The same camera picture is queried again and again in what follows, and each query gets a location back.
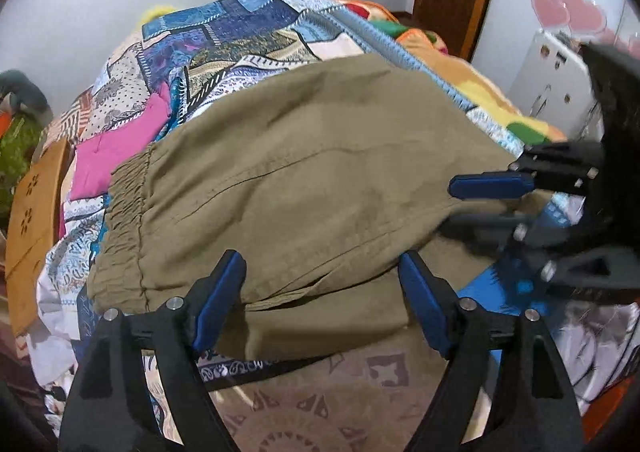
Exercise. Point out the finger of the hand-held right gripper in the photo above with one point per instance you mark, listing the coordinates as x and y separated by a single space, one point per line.
487 184
480 227

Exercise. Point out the green stuffed toy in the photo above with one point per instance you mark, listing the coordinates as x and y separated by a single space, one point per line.
17 132

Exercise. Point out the yellow pillow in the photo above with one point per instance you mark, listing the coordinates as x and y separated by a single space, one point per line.
159 12

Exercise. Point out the patchwork printed bedsheet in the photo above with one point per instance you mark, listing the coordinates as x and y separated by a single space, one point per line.
165 97

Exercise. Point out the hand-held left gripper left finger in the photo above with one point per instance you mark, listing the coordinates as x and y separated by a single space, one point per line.
218 292

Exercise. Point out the white cabinet with heart stickers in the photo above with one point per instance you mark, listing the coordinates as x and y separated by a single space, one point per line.
560 27

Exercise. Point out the olive green pants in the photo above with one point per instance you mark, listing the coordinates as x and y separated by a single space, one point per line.
305 182

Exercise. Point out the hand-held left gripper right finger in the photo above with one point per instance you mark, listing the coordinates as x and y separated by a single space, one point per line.
419 293

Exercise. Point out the wooden chair back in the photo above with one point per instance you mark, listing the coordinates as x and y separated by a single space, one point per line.
35 227

